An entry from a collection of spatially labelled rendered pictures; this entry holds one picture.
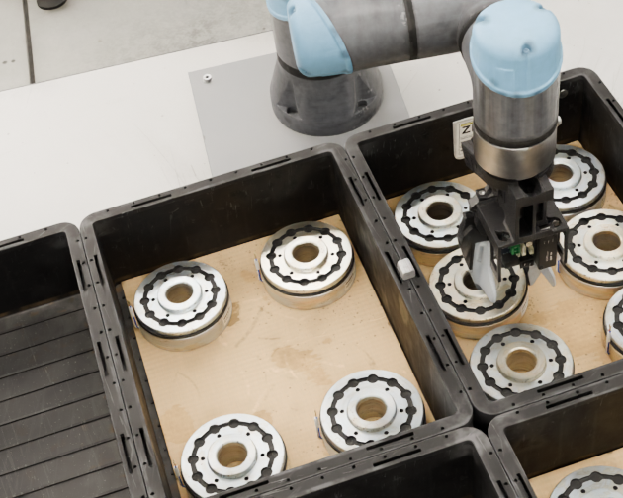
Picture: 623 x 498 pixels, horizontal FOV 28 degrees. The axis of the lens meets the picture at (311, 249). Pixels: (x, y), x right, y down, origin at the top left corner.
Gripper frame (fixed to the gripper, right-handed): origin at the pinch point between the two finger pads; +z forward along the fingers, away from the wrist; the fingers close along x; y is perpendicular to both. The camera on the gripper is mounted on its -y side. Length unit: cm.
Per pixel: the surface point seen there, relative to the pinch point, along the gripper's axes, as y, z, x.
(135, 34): -171, 87, -32
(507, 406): 20.2, -7.6, -7.4
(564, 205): -7.0, -0.5, 9.3
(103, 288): -6.7, -7.5, -40.8
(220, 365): -0.8, 2.5, -31.5
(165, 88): -63, 16, -29
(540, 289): 0.9, 2.6, 3.6
